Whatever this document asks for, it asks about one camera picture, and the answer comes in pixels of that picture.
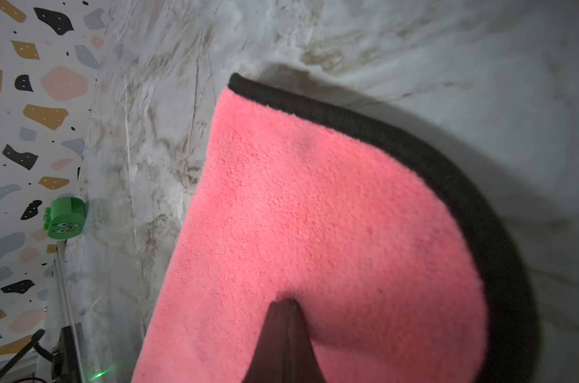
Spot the pink grey dishcloth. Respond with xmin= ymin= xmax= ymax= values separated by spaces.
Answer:
xmin=132 ymin=74 xmax=540 ymax=382

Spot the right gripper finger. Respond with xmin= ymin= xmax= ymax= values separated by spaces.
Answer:
xmin=243 ymin=299 xmax=324 ymax=383

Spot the green round toy block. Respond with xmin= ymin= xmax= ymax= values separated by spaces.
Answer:
xmin=43 ymin=197 xmax=87 ymax=240

